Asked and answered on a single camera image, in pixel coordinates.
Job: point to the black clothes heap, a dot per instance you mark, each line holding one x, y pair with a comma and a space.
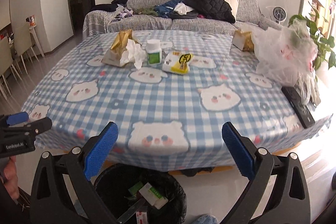
105, 7

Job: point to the black remote control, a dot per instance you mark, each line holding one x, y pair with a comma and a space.
299, 106

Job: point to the beige dining chair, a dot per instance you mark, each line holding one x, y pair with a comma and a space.
5, 61
23, 40

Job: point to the grey patterned sofa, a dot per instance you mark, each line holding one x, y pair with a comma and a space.
204, 22

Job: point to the blue checked printed tablecloth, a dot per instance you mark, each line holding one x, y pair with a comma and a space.
170, 98

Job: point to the blue fuzzy slipper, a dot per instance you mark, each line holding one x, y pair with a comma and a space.
204, 220

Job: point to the white bottle with green label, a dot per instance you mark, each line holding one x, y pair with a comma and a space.
153, 56

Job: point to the black plastic bag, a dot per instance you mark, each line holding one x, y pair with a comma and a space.
195, 172

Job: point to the black quilted jacket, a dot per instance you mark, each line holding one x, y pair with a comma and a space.
210, 3

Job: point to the white and green carton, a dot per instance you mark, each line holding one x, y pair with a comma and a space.
152, 193

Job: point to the person's left forearm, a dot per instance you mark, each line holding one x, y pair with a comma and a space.
10, 211

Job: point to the cream pillow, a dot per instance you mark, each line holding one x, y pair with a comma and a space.
232, 3

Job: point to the black-lined waste bin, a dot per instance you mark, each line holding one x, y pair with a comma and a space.
170, 187

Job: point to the small white fan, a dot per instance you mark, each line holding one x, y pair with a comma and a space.
278, 13

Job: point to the green garment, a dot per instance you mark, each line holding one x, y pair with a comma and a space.
145, 11

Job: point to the pile of clear plastic bags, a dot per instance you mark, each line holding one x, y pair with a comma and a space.
278, 61

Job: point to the white garment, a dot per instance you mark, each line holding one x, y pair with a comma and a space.
181, 7

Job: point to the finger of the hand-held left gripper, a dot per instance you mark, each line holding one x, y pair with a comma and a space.
42, 125
18, 118

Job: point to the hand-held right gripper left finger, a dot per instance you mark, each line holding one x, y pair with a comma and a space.
102, 150

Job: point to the green packet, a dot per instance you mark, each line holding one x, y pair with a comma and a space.
135, 188

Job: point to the red and white packet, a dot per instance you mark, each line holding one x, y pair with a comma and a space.
143, 217

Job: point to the person's left hand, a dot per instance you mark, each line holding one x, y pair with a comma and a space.
10, 171

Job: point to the green houseplant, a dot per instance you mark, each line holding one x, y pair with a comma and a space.
325, 43

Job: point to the small red and white carton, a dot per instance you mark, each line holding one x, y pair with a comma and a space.
31, 20

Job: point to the blue garment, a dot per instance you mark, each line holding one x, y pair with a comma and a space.
165, 7

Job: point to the yellow snack packet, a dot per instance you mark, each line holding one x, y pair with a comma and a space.
177, 62

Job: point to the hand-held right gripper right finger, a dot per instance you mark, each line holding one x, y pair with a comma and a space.
239, 150

